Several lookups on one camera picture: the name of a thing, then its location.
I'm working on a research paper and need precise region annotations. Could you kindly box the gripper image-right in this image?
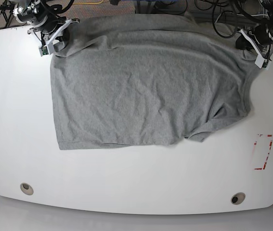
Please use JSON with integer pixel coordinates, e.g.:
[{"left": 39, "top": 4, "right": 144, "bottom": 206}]
[{"left": 235, "top": 25, "right": 273, "bottom": 50}]

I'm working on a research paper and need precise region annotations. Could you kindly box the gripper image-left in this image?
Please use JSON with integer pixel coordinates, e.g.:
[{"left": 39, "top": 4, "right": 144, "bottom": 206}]
[{"left": 35, "top": 18, "right": 70, "bottom": 48}]

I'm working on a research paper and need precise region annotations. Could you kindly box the grey T-shirt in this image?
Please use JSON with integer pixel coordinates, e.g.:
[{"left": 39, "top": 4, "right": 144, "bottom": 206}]
[{"left": 50, "top": 14, "right": 260, "bottom": 150}]

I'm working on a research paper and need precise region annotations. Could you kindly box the black tripod stand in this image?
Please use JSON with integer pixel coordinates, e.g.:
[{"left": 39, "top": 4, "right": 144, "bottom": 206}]
[{"left": 0, "top": 0, "right": 15, "bottom": 28}]

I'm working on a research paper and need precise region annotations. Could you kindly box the red tape rectangle marking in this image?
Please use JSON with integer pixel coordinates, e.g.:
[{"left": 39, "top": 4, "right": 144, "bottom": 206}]
[{"left": 252, "top": 134, "right": 273, "bottom": 171}]

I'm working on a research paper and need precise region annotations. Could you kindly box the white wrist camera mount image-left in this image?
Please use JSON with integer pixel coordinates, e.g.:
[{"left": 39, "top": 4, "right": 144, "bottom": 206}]
[{"left": 27, "top": 18, "right": 80, "bottom": 56}]

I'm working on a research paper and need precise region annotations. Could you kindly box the white wrist camera mount image-right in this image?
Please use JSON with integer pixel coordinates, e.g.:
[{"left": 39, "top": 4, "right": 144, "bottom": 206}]
[{"left": 238, "top": 29, "right": 273, "bottom": 70}]

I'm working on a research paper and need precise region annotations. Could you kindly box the yellow cable on floor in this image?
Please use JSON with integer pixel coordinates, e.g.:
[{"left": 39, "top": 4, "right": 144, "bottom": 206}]
[{"left": 73, "top": 0, "right": 103, "bottom": 7}]

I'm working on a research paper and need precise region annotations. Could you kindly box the left table cable grommet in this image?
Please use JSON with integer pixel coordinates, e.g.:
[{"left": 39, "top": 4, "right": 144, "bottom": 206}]
[{"left": 20, "top": 183, "right": 34, "bottom": 195}]

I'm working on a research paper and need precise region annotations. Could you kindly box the table cable grommet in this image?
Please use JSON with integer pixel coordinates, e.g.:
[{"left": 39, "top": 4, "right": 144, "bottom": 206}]
[
  {"left": 20, "top": 183, "right": 34, "bottom": 195},
  {"left": 231, "top": 192, "right": 246, "bottom": 205}
]

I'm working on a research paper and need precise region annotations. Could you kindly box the right table cable grommet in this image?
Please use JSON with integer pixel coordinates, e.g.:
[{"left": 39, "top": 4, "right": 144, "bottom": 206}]
[{"left": 231, "top": 192, "right": 246, "bottom": 205}]

